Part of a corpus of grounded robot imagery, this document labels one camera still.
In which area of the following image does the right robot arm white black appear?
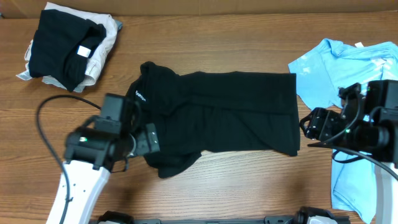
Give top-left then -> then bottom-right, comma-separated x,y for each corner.
300,80 -> 397,223

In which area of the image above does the folded grey-white bottom garment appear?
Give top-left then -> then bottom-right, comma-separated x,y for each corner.
16,20 -> 123,93

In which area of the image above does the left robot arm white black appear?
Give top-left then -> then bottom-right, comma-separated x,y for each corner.
47,115 -> 160,223

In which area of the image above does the folded black garment on pile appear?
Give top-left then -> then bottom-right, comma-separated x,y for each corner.
29,9 -> 106,92

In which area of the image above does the light blue t-shirt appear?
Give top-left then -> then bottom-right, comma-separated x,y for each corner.
288,39 -> 397,223

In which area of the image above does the black Sydrogen t-shirt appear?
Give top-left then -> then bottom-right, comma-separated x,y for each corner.
127,62 -> 300,179

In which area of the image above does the folded beige garment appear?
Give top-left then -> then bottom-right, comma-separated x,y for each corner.
44,2 -> 121,89

